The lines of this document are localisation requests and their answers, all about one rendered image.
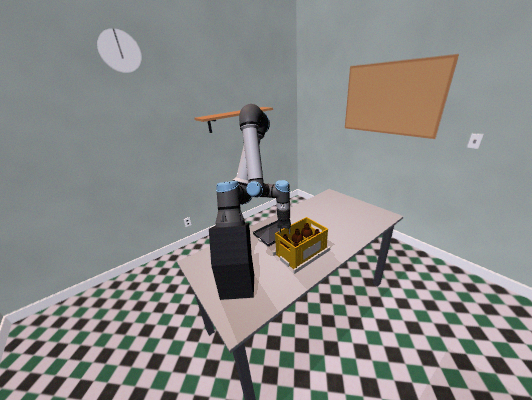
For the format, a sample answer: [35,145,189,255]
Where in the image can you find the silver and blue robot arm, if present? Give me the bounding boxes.
[215,104,290,227]

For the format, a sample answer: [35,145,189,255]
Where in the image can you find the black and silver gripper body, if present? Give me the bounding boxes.
[276,201,291,229]

